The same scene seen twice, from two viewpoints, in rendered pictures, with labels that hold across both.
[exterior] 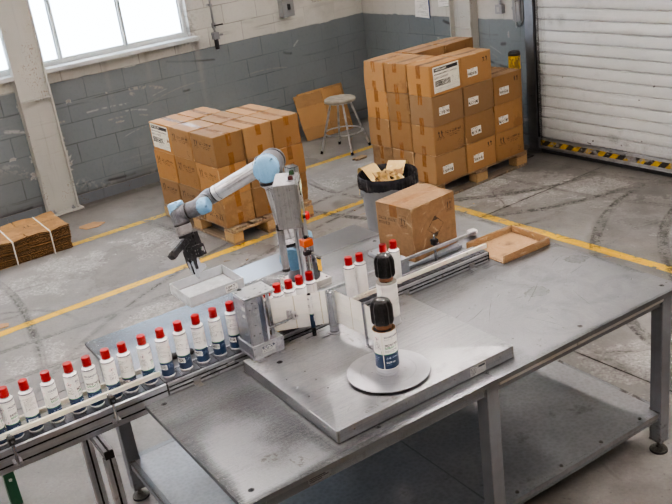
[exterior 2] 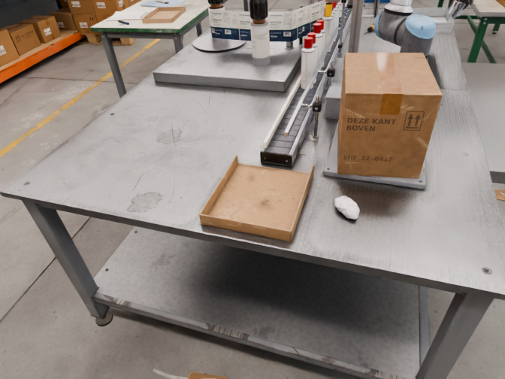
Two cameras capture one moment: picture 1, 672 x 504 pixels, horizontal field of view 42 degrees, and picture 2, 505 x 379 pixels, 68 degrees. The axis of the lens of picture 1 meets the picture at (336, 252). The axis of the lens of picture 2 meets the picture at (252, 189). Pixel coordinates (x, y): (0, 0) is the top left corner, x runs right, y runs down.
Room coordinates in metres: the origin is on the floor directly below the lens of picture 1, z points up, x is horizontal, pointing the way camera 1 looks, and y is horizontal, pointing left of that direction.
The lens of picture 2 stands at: (4.57, -1.37, 1.56)
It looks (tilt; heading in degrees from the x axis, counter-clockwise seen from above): 39 degrees down; 142
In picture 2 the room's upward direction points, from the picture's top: 5 degrees counter-clockwise
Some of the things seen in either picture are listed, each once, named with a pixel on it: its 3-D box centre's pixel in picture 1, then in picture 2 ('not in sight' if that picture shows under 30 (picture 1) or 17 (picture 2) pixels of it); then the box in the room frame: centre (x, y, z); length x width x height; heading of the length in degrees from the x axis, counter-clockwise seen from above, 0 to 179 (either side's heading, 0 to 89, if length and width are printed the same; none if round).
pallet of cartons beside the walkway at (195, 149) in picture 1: (229, 167); not in sight; (7.32, 0.81, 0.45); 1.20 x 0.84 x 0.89; 35
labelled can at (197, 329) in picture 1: (199, 338); not in sight; (3.08, 0.57, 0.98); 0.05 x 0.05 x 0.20
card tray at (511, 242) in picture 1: (507, 243); (260, 192); (3.91, -0.83, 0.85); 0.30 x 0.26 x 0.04; 121
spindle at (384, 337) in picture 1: (384, 335); (216, 13); (2.80, -0.13, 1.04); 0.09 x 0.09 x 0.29
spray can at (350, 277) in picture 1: (350, 278); (319, 44); (3.45, -0.05, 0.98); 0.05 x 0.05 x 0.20
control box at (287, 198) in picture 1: (289, 200); not in sight; (3.42, 0.16, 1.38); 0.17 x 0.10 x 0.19; 176
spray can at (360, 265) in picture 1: (361, 275); (316, 48); (3.48, -0.10, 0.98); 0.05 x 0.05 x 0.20
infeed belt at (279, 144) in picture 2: (338, 311); (320, 64); (3.41, 0.02, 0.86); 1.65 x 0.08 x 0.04; 121
